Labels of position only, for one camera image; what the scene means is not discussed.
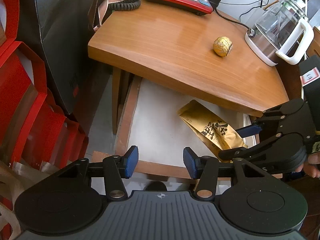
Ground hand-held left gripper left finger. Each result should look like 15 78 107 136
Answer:
56 145 139 202

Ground black coiled telephone cord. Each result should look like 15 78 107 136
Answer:
106 0 150 12

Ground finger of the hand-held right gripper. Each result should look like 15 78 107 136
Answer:
218 133 307 173
235 99 313 143

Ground row of red gift bags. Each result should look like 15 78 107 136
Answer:
0 0 89 240

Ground gold foil ball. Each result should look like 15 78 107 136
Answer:
213 36 233 57

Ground white power cable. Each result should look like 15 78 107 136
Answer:
299 0 312 24

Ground large wooden drawer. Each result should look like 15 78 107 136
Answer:
91 76 283 180

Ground glass electric kettle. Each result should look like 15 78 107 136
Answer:
244 0 314 67

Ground thin black cable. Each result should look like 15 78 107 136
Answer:
214 8 250 30

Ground person's right hand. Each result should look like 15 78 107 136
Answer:
295 152 320 179

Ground person's black shoe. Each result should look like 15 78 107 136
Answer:
145 181 168 192

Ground white drawer liner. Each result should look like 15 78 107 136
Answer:
126 79 258 168

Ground wooden nightstand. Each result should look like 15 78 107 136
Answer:
87 0 300 135

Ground gold tea packet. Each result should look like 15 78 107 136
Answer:
177 99 248 163

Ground black gift bag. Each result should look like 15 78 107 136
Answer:
17 0 140 115

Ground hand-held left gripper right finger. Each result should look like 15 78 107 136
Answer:
183 147 275 202

